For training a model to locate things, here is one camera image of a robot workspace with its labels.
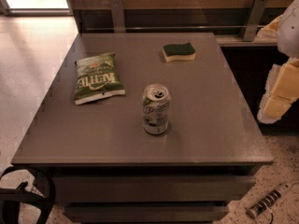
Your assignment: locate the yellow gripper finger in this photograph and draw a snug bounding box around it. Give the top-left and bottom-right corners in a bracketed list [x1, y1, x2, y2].
[257, 16, 282, 38]
[257, 58, 299, 124]

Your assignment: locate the green and yellow sponge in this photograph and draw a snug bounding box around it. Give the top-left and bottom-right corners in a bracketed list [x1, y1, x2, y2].
[163, 43, 196, 63]

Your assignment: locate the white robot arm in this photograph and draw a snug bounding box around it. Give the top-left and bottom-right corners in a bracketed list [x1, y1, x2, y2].
[257, 0, 299, 124]

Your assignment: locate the silver soda can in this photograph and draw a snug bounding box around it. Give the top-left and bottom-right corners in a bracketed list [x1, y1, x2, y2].
[142, 83, 171, 135]

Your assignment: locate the white power strip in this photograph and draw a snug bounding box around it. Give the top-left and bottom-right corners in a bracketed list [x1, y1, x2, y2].
[247, 182, 292, 219]

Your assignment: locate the grey drawer cabinet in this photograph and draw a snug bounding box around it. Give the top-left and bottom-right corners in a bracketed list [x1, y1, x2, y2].
[12, 34, 273, 224]

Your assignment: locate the green chip bag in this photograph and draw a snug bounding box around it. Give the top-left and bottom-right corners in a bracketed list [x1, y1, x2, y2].
[75, 52, 125, 105]

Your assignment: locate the right metal bracket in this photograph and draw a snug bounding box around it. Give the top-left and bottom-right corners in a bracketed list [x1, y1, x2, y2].
[240, 0, 268, 42]

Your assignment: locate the metal bracket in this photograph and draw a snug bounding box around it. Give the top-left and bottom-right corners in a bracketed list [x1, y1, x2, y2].
[240, 0, 268, 42]
[110, 0, 126, 33]

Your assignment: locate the left metal bracket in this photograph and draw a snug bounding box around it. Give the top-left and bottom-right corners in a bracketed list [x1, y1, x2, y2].
[110, 0, 126, 33]

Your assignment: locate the horizontal metal rail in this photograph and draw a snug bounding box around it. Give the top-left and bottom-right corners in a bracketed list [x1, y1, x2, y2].
[79, 25, 253, 33]

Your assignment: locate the black strap bag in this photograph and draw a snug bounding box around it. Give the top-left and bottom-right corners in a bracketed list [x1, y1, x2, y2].
[0, 168, 56, 224]

